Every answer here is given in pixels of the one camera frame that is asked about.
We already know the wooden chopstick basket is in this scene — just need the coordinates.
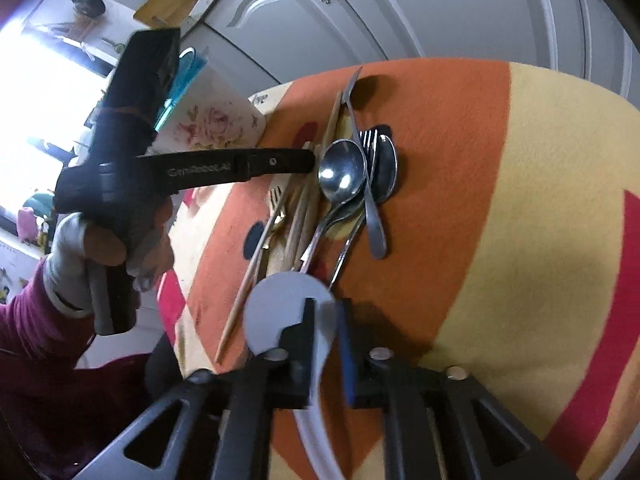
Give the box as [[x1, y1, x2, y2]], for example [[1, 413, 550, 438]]
[[62, 15, 101, 43]]

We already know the floral paper box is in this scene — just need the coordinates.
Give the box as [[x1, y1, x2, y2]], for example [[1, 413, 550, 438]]
[[170, 67, 266, 153]]

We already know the person's left hand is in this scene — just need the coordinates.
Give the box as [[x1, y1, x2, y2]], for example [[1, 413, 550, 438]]
[[44, 197, 176, 316]]

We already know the white arched cabinet door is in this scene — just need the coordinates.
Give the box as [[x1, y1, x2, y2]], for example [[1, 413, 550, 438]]
[[200, 0, 426, 92], [360, 0, 588, 63]]

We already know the large metal spoon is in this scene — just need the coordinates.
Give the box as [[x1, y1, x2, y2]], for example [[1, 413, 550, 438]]
[[299, 138, 369, 275]]

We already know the dark metal spoon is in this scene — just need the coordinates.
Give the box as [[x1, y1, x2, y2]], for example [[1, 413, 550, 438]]
[[372, 133, 399, 205]]

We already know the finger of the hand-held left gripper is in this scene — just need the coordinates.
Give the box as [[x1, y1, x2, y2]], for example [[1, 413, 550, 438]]
[[136, 147, 317, 197]]

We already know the blue plastic cup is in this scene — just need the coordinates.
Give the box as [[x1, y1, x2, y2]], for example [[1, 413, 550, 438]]
[[155, 47, 208, 131]]

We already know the silver metal fork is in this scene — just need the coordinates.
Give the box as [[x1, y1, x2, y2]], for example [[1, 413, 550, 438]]
[[361, 129, 388, 260]]

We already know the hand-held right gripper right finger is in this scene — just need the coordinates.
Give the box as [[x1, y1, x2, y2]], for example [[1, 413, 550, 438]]
[[340, 298, 577, 480]]

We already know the person's left forearm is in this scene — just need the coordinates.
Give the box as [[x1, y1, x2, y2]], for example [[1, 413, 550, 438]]
[[0, 257, 151, 480]]

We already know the gold fork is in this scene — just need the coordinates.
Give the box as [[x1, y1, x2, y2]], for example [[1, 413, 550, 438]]
[[252, 186, 286, 286]]

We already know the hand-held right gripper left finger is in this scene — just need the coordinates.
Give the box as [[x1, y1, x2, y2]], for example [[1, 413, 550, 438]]
[[75, 299, 319, 480]]

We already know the white ceramic spoon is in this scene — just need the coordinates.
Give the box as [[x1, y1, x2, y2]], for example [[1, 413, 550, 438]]
[[242, 271, 348, 480]]

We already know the metal table knife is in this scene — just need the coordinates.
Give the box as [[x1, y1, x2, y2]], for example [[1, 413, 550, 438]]
[[345, 66, 364, 148]]

